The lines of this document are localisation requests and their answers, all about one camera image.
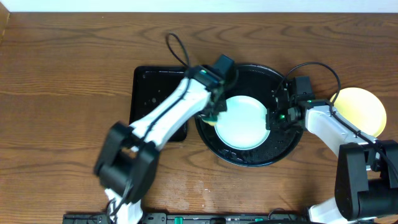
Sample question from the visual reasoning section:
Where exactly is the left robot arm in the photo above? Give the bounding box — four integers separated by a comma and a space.
93, 65, 238, 223

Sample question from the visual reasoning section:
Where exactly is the yellow plate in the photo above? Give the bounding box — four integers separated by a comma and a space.
334, 87, 387, 137

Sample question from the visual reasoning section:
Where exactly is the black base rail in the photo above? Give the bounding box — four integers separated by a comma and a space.
62, 208, 310, 224

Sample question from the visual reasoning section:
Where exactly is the black rectangular tray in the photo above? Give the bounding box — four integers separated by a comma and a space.
129, 66, 185, 123

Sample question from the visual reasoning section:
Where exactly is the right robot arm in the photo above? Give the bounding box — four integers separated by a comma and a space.
266, 100, 397, 223

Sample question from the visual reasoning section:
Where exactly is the green plate with red stain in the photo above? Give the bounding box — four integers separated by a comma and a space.
215, 95, 270, 151

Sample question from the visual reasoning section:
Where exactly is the green yellow sponge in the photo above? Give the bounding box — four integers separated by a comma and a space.
201, 113, 218, 126

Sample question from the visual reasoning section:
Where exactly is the round black tray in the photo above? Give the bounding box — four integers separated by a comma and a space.
195, 64, 303, 167

